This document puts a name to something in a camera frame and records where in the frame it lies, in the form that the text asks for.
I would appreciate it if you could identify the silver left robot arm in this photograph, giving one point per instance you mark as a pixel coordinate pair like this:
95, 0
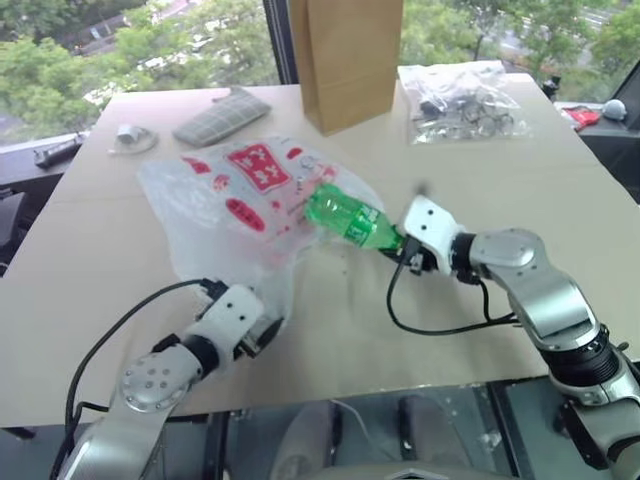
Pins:
150, 385

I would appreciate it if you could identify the small black stand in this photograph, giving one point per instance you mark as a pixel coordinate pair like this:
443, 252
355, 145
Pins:
552, 87

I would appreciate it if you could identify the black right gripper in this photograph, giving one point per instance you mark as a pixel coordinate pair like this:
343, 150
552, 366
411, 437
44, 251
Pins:
415, 257

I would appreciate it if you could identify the small grey clear-wrapped object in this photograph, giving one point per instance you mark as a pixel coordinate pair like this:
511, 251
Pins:
131, 136

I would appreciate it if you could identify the black window frame post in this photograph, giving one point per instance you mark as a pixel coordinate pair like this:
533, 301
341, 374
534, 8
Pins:
277, 40

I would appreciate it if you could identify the grey cap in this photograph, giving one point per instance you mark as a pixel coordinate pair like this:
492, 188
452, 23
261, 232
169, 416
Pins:
615, 109

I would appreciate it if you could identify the grey checked cloth pouch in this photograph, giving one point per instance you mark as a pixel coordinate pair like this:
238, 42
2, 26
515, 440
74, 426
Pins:
220, 120

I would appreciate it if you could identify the red and white packet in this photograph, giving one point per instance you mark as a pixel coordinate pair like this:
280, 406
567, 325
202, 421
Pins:
582, 117

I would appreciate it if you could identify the brown paper bag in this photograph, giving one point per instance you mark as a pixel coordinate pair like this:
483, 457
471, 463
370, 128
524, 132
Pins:
350, 65

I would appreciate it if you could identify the grey rounded shape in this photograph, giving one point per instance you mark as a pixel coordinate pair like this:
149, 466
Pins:
312, 440

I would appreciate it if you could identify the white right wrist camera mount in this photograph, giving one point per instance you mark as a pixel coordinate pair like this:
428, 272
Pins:
432, 225

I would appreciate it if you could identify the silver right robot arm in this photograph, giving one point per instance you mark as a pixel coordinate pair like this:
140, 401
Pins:
550, 300

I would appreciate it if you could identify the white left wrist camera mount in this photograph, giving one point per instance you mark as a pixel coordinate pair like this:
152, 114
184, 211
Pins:
227, 315

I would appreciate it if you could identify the translucent red-printed plastic bag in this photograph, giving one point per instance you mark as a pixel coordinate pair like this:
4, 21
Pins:
215, 215

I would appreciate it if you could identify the green plastic soda bottle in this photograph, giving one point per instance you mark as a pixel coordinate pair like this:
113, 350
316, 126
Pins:
350, 220

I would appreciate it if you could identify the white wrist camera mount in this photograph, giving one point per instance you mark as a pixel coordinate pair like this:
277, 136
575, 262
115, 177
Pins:
432, 225
227, 315

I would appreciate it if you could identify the clear bag of eyeglasses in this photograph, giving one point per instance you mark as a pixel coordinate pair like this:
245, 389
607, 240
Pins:
460, 110

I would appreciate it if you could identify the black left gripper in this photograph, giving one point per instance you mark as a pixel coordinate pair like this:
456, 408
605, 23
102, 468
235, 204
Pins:
265, 337

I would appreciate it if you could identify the black bar-shaped tool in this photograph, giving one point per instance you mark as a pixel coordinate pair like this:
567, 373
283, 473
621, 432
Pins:
57, 150

